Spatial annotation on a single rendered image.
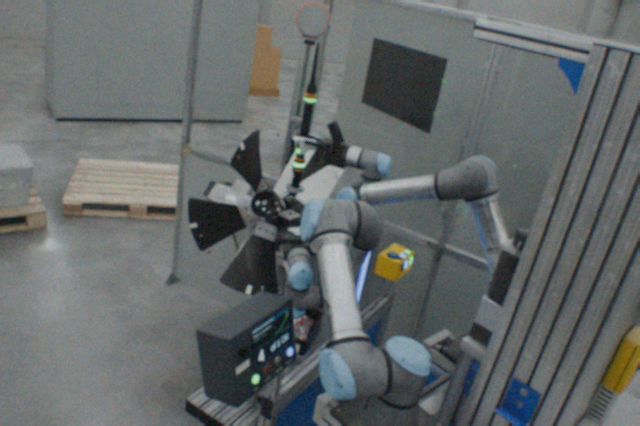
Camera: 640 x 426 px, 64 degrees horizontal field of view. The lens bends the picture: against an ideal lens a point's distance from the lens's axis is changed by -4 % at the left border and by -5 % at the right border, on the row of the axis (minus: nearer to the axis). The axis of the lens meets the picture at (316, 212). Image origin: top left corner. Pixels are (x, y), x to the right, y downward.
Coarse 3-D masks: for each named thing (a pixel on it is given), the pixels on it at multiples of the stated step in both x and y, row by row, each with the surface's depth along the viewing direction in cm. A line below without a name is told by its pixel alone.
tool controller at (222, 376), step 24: (240, 312) 135; (264, 312) 134; (288, 312) 141; (216, 336) 124; (240, 336) 125; (264, 336) 133; (288, 336) 142; (216, 360) 126; (240, 360) 126; (288, 360) 143; (216, 384) 128; (240, 384) 126; (264, 384) 135
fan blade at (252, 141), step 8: (248, 136) 226; (256, 136) 222; (248, 144) 225; (256, 144) 221; (240, 152) 229; (248, 152) 224; (256, 152) 220; (232, 160) 233; (240, 160) 229; (248, 160) 223; (256, 160) 219; (240, 168) 229; (248, 168) 224; (256, 168) 219; (248, 176) 225; (256, 176) 219; (256, 184) 220; (256, 192) 222
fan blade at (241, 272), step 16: (256, 240) 206; (240, 256) 203; (256, 256) 204; (272, 256) 208; (240, 272) 201; (256, 272) 203; (272, 272) 206; (240, 288) 200; (256, 288) 201; (272, 288) 203
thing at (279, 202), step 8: (264, 192) 210; (272, 192) 208; (256, 200) 210; (272, 200) 207; (280, 200) 208; (256, 208) 208; (264, 208) 206; (272, 208) 206; (280, 208) 208; (288, 208) 215; (264, 216) 205; (272, 216) 206; (272, 224) 215; (280, 224) 214; (288, 224) 215
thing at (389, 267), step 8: (392, 248) 224; (400, 248) 226; (384, 256) 216; (400, 256) 218; (408, 256) 220; (376, 264) 219; (384, 264) 217; (392, 264) 215; (400, 264) 214; (376, 272) 220; (384, 272) 218; (392, 272) 216; (400, 272) 217; (392, 280) 217
